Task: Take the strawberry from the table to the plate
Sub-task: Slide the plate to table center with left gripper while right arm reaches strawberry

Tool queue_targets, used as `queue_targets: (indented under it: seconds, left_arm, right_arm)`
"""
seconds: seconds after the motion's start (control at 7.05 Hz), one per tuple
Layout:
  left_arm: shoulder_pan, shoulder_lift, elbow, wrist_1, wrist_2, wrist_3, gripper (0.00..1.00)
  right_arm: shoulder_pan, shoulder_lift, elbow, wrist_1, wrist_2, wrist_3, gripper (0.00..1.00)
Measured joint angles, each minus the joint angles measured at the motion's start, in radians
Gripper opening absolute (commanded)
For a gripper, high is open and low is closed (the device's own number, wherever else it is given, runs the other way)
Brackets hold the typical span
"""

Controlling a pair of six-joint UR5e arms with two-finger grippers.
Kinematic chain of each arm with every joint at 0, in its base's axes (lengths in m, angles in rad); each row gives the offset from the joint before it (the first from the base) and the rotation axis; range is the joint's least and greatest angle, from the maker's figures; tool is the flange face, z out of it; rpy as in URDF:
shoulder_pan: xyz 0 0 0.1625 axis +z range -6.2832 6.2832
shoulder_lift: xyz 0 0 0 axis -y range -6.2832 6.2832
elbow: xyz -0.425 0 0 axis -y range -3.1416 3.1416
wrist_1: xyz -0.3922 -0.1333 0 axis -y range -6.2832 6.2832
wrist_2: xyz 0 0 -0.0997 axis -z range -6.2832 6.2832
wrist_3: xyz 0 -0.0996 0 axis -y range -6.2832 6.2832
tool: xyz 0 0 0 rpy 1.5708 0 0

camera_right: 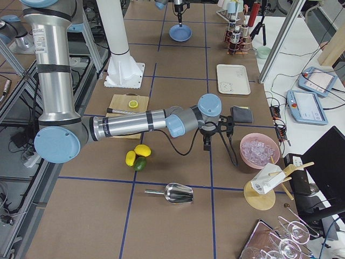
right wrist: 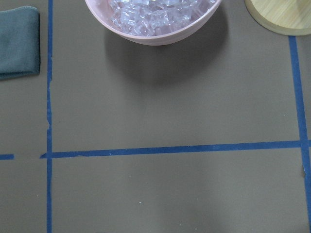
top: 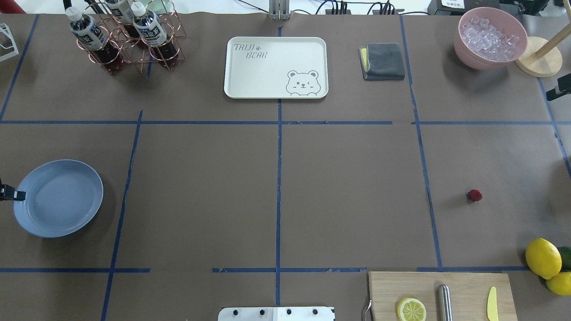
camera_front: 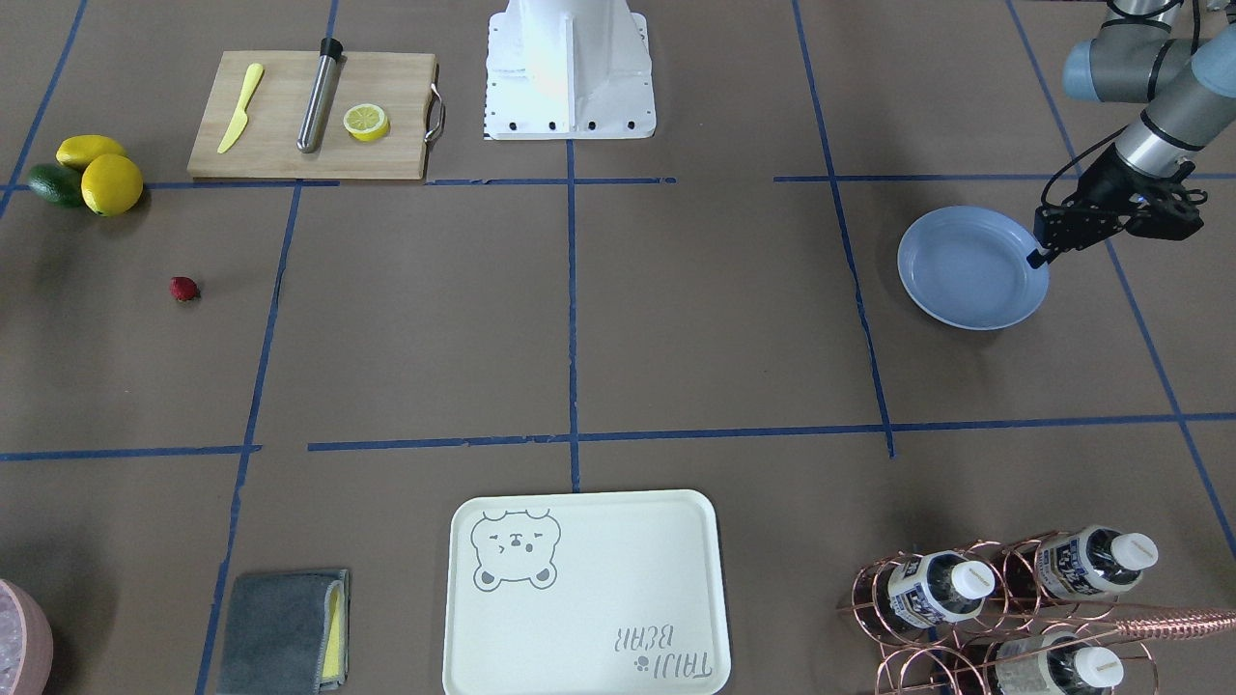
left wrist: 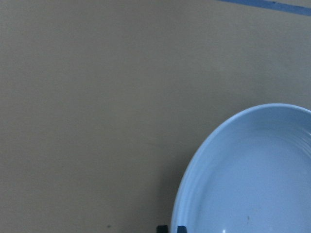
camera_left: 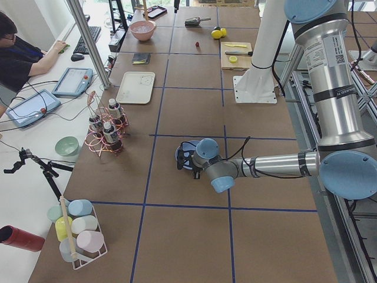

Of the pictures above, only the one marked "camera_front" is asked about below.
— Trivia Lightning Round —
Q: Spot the blue plate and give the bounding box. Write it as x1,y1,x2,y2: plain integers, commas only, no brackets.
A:
896,207,1051,331

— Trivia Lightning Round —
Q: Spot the pink ice bowl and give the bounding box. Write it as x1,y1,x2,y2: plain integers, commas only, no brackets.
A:
1,579,54,694

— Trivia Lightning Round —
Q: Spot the red strawberry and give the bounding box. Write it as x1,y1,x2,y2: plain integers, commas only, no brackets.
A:
169,276,201,303

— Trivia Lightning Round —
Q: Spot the cream bear tray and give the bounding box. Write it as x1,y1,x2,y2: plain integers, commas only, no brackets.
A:
442,488,732,694

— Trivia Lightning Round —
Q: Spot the bottle white cap front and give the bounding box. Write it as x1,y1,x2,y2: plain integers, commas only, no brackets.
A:
986,629,1125,694

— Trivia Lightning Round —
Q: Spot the bottle white cap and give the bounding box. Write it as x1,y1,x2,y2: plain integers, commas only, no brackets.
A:
874,552,997,636
986,629,1125,694
1032,526,1161,601

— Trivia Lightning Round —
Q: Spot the copper wire bottle rack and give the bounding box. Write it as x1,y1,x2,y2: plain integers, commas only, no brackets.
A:
837,531,1234,694

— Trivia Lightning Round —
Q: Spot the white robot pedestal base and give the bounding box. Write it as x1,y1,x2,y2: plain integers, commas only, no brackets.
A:
483,1,658,141

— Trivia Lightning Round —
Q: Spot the yellow plastic knife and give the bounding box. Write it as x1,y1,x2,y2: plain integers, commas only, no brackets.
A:
216,63,265,155

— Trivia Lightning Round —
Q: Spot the wooden cutting board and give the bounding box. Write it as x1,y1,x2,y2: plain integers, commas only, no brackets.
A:
185,51,447,181

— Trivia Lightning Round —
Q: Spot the yellow lemon upper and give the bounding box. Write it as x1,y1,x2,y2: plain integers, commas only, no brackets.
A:
56,134,127,172

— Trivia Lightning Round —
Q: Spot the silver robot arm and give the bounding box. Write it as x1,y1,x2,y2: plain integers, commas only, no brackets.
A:
1026,1,1235,268

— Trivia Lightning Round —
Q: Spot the steel muddler black tip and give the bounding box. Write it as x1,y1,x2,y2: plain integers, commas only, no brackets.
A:
295,37,344,153

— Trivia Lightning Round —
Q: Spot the lemon half slice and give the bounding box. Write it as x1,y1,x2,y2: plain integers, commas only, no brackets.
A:
344,104,391,142

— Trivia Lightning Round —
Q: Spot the yellow lemon round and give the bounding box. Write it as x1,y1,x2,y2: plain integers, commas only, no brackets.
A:
82,153,145,216

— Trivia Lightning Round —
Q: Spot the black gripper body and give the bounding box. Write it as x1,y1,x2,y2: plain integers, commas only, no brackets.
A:
1038,146,1208,254

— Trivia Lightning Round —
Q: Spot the green avocado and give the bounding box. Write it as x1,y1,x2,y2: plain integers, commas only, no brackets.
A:
27,163,85,209

